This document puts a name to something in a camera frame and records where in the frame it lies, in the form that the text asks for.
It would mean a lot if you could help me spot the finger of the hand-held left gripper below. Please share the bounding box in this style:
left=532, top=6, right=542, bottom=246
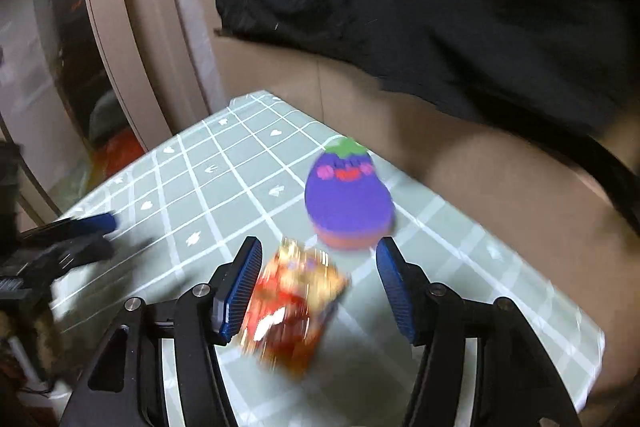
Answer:
left=30, top=237, right=115, bottom=280
left=20, top=213, right=119, bottom=242

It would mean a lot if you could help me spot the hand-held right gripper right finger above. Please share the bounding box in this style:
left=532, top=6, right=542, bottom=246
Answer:
left=375, top=237, right=583, bottom=427

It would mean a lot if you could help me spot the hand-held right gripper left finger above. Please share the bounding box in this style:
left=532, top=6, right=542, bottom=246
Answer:
left=60, top=235, right=264, bottom=427

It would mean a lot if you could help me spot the red snack packet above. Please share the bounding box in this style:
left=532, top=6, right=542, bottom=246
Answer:
left=240, top=237, right=351, bottom=378

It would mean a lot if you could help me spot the black cloth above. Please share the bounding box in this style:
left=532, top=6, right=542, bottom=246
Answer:
left=214, top=0, right=640, bottom=238

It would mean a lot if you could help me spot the orange bag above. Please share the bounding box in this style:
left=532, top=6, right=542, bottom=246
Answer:
left=90, top=129, right=148, bottom=188

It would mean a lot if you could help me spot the purple eggplant toy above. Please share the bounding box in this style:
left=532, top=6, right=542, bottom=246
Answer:
left=304, top=136, right=396, bottom=253

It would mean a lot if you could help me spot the green checked tablecloth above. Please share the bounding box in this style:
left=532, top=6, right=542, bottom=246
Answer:
left=50, top=91, right=606, bottom=427

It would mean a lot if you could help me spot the beige door frame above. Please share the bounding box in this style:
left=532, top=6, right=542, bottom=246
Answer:
left=80, top=0, right=236, bottom=152

